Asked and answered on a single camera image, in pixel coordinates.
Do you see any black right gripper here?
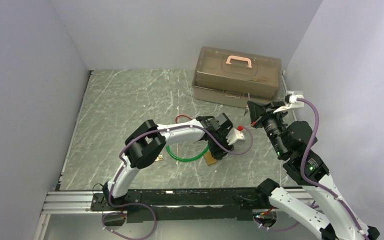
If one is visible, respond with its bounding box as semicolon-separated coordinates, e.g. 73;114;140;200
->
246;99;288;157

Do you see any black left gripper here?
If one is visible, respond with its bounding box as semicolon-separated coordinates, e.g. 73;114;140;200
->
207;131;235;161

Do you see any brass padlock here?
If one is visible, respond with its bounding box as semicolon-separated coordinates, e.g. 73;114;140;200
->
203;151;218;166

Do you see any green cable loop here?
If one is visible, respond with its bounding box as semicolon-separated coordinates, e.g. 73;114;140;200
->
165;144;210;163

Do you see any silver key bunch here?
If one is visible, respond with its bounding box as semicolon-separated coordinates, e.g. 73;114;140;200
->
155;154;164;162

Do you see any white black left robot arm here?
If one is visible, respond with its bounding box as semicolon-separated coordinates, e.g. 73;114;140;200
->
102;113;234;210

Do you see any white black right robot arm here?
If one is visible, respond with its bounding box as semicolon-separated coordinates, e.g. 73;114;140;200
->
247;98;380;240

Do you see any beige plastic toolbox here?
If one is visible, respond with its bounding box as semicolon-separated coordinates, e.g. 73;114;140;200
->
191;46;282;108

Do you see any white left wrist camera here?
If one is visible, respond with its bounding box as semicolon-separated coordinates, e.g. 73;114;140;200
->
226;125;246;146

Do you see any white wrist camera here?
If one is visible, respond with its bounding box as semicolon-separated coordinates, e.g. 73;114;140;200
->
226;125;246;146
273;90;305;114

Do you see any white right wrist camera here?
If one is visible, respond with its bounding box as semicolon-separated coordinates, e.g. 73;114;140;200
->
273;90;305;114

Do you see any red cable lock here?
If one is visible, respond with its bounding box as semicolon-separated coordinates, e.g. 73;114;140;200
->
174;114;193;124

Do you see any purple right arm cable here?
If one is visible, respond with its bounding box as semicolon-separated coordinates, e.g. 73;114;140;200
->
253;97;372;240

